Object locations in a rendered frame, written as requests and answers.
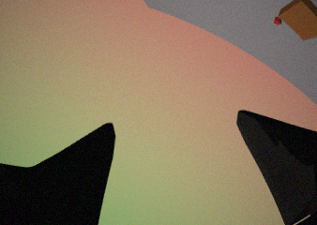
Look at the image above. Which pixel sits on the small red block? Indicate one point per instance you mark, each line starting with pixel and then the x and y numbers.
pixel 277 21

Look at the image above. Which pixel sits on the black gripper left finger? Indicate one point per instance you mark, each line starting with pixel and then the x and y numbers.
pixel 68 188

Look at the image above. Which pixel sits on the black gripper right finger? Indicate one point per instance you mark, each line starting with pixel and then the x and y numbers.
pixel 287 157

